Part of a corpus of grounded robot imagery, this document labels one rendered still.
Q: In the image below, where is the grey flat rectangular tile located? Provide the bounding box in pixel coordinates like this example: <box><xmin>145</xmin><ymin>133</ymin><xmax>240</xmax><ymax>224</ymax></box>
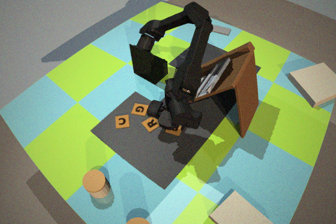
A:
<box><xmin>212</xmin><ymin>24</ymin><xmax>231</xmax><ymax>36</ymax></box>

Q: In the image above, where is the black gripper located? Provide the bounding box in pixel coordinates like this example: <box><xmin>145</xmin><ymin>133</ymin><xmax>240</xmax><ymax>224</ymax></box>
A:
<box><xmin>146</xmin><ymin>100</ymin><xmax>202</xmax><ymax>130</ymax></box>

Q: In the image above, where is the brown letter tile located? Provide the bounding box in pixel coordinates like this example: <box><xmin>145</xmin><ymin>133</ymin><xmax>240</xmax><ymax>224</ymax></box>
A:
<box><xmin>131</xmin><ymin>103</ymin><xmax>149</xmax><ymax>116</ymax></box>
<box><xmin>142</xmin><ymin>117</ymin><xmax>159</xmax><ymax>132</ymax></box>
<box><xmin>115</xmin><ymin>114</ymin><xmax>130</xmax><ymax>129</ymax></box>
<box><xmin>165</xmin><ymin>125</ymin><xmax>182</xmax><ymax>136</ymax></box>

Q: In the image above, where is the beige flat square slab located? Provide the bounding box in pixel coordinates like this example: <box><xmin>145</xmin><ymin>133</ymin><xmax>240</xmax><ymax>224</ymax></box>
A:
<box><xmin>288</xmin><ymin>62</ymin><xmax>336</xmax><ymax>108</ymax></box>

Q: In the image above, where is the orange cylinder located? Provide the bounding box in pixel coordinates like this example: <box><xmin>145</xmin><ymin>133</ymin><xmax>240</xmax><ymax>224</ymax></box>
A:
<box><xmin>126</xmin><ymin>217</ymin><xmax>150</xmax><ymax>224</ymax></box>
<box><xmin>82</xmin><ymin>169</ymin><xmax>110</xmax><ymax>199</ymax></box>

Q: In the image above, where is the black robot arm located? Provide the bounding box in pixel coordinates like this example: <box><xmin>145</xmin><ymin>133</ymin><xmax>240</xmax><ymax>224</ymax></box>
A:
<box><xmin>134</xmin><ymin>2</ymin><xmax>213</xmax><ymax>130</ymax></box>

